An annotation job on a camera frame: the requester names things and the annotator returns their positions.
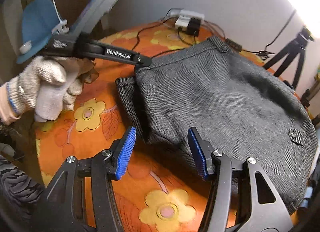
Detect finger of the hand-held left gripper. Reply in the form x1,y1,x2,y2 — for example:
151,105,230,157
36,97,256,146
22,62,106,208
86,40,152,67

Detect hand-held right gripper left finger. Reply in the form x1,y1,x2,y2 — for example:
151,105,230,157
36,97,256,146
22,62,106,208
30,126,137,232

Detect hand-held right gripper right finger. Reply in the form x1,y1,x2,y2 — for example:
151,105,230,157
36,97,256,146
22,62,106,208
187,127,294,232

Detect grey woven pants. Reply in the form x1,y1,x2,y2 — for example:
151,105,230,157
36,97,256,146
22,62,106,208
115,35,319,215

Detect person's left forearm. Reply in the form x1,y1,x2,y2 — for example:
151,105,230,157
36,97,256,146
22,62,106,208
0,82,22,125

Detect person's left hand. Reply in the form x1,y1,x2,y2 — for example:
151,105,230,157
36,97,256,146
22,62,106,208
7,55,97,123

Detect orange floral bedsheet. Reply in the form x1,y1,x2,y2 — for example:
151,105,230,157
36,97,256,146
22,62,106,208
35,20,310,232

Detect white power strip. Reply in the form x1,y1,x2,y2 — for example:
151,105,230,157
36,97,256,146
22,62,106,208
166,8,205,28

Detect black plug adapter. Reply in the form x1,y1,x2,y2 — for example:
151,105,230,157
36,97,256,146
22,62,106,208
185,18,202,36

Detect person's dark patterned clothing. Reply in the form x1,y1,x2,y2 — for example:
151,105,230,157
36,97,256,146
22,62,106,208
0,155,45,225

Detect small black tripod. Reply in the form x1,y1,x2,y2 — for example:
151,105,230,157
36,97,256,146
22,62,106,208
262,25,315,90

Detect black power cable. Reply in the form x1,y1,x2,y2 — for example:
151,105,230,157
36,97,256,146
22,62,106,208
131,19,180,52

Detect black lamp cable with switch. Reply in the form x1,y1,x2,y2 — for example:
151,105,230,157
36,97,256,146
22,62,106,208
200,9,298,61

